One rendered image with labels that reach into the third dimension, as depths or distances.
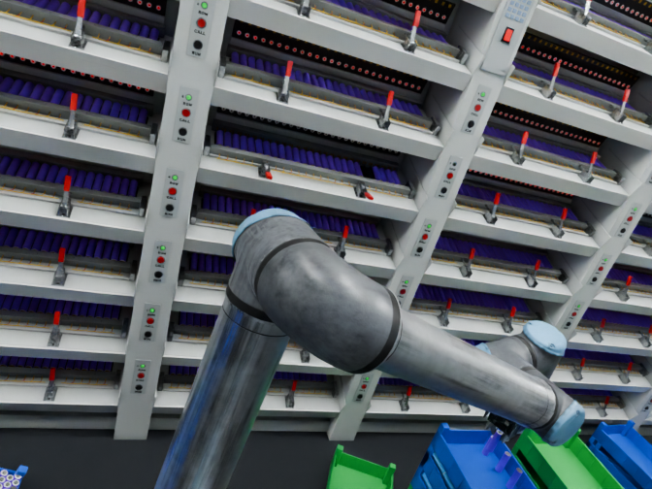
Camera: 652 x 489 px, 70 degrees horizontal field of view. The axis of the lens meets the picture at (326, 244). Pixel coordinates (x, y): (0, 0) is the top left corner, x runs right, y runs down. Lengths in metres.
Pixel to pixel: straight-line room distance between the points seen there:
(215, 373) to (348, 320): 0.25
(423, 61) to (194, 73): 0.53
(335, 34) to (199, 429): 0.85
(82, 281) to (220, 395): 0.71
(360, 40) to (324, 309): 0.77
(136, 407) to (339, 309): 1.10
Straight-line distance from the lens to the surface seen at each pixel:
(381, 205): 1.29
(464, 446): 1.51
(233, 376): 0.69
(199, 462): 0.79
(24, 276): 1.36
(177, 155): 1.15
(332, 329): 0.53
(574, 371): 2.18
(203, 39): 1.10
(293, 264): 0.54
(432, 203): 1.35
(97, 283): 1.34
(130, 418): 1.58
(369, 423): 1.84
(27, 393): 1.58
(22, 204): 1.28
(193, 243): 1.24
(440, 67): 1.25
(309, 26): 1.13
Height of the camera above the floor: 1.22
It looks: 22 degrees down
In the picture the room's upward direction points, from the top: 18 degrees clockwise
